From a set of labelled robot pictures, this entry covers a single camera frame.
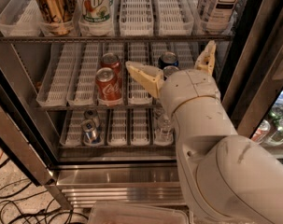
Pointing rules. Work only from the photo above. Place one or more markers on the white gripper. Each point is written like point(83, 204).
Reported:
point(188, 89)

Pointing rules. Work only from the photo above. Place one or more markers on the tea bottle with white label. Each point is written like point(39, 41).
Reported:
point(215, 15)

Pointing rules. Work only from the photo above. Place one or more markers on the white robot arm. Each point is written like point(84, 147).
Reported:
point(223, 175)

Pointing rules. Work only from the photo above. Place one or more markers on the left clear water bottle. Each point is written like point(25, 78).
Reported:
point(163, 128)

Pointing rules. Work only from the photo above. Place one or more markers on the red label clear bottle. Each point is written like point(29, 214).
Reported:
point(262, 131)

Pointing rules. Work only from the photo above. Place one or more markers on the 7up bottle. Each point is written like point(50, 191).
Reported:
point(95, 17)

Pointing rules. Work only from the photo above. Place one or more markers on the steel fridge cabinet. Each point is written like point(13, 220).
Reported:
point(126, 165)

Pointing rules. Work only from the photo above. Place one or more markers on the green glass bottle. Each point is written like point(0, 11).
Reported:
point(275, 136)

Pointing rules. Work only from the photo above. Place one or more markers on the left fridge door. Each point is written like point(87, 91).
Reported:
point(27, 133)

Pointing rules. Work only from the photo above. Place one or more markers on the front blue pepsi can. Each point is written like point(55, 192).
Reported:
point(169, 70)

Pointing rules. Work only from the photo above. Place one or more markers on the blue pepsi can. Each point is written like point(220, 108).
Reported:
point(169, 70)
point(168, 58)

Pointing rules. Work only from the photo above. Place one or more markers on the rear blue pepsi can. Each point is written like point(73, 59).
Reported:
point(168, 58)

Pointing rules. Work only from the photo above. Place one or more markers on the rear red cola can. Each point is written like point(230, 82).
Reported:
point(112, 60)

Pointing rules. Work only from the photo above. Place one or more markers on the red cola can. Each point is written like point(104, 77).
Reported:
point(112, 60)
point(107, 84)

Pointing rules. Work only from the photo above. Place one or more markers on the front red cola can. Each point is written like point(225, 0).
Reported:
point(107, 84)

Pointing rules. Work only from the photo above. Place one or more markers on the rear silver blue can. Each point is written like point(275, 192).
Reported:
point(93, 115)

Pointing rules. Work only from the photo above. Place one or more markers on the silver blue can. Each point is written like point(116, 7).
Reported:
point(93, 115)
point(91, 136)

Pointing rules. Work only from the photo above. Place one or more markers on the front silver blue can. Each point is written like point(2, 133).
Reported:
point(91, 136)

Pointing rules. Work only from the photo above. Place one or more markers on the gold drink can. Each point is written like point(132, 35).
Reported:
point(56, 13)

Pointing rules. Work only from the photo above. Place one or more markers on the left clear plastic bin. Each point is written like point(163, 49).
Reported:
point(104, 212)

